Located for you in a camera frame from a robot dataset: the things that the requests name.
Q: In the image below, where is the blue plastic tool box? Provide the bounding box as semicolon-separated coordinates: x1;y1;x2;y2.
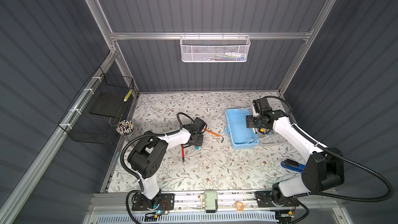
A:
225;108;260;149

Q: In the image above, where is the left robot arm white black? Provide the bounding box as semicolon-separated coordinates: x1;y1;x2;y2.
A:
120;117;207;201

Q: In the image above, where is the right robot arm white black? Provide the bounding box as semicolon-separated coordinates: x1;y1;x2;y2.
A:
246;96;345;206

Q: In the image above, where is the orange pencil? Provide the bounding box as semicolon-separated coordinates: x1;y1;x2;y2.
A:
205;129;224;143

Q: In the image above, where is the blue stapler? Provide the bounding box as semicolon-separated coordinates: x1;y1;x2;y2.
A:
280;159;305;173

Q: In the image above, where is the cup of pencils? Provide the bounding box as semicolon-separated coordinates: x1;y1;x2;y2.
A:
116;120;136;141

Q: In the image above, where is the yellow highlighter in basket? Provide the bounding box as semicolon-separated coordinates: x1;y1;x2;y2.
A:
123;90;133;102

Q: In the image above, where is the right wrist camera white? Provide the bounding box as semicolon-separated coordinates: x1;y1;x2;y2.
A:
252;100;261;117

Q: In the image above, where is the red handled screwdriver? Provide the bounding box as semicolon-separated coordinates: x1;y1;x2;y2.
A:
181;145;185;162

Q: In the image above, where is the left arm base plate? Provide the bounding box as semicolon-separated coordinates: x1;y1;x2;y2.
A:
131;193;175;211

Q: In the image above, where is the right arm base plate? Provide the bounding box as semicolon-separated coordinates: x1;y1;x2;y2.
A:
255;190;299;208

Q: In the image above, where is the white mesh wall basket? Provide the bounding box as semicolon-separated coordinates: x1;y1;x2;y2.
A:
179;35;251;63

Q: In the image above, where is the white slotted cable duct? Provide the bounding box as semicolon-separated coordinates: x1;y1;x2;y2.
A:
94;211;277;224

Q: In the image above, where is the black wire wall basket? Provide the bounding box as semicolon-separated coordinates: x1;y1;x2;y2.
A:
59;68;135;145

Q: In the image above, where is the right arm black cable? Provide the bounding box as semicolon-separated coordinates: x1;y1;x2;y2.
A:
264;95;394;224

